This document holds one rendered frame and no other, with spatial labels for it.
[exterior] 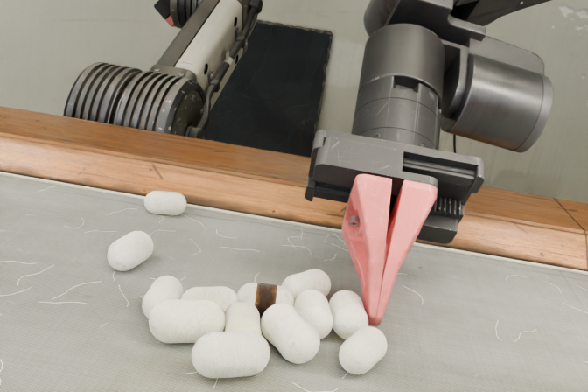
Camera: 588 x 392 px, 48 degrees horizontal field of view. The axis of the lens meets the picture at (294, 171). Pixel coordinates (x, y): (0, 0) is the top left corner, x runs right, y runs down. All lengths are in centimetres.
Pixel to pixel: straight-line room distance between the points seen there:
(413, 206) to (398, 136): 5
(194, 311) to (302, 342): 6
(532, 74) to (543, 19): 202
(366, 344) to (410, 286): 12
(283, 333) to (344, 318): 4
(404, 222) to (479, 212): 19
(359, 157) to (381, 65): 8
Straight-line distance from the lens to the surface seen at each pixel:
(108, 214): 50
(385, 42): 46
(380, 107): 42
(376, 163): 38
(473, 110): 46
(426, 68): 44
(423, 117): 42
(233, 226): 50
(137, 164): 55
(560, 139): 259
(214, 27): 86
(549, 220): 58
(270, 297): 37
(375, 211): 37
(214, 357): 31
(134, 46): 248
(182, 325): 34
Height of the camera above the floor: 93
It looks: 17 degrees down
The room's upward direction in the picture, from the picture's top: 9 degrees clockwise
